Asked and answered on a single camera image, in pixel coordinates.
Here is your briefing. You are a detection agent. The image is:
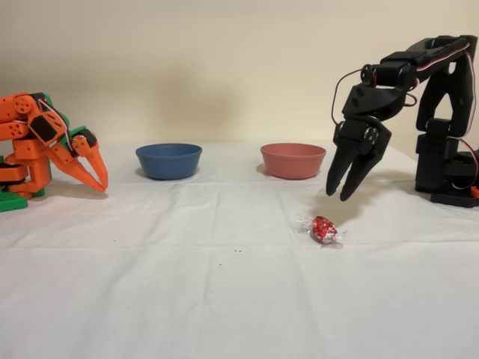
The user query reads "red bowl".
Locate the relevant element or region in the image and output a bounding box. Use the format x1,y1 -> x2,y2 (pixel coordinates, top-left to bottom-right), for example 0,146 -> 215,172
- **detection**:
260,142 -> 327,180

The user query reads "red candy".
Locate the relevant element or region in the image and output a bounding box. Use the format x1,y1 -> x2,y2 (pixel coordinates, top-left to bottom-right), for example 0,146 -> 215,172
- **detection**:
294,215 -> 349,251

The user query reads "black arm servo cable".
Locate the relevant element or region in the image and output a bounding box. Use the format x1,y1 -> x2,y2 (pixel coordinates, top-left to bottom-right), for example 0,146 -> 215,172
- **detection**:
331,67 -> 370,126

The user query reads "blue bowl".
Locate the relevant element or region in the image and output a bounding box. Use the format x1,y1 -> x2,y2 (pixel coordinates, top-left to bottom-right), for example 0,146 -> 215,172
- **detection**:
135,143 -> 204,181

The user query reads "white tablecloth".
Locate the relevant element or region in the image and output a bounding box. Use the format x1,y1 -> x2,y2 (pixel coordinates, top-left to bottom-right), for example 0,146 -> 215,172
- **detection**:
0,140 -> 479,359

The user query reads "orange arm servo cable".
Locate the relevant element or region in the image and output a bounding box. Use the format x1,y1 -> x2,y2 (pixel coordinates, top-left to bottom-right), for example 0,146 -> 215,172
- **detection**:
37,96 -> 74,153

